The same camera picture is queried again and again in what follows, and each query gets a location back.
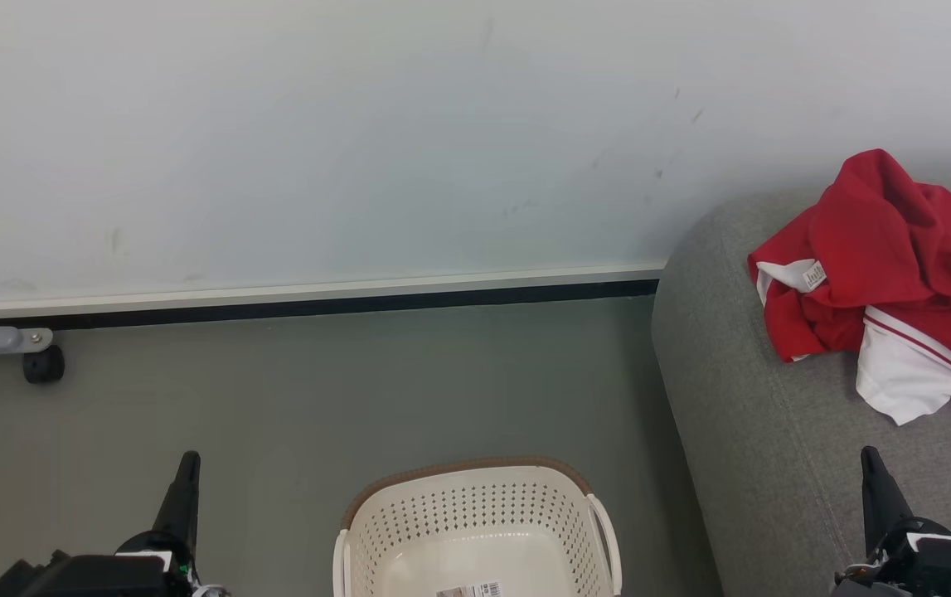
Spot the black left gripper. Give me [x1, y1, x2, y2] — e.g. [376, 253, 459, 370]
[0, 450, 232, 597]

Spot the red and white garment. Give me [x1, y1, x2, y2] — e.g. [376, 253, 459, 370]
[746, 148, 951, 426]

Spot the beige perforated laundry basket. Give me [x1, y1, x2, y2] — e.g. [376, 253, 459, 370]
[332, 455, 623, 597]

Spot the grey fabric sofa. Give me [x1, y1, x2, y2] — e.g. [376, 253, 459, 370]
[650, 177, 951, 597]

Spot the black caster wheel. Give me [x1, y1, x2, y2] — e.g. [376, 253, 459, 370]
[22, 345, 66, 385]

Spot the white and black baseboard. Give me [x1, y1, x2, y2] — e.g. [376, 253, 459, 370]
[0, 263, 666, 332]

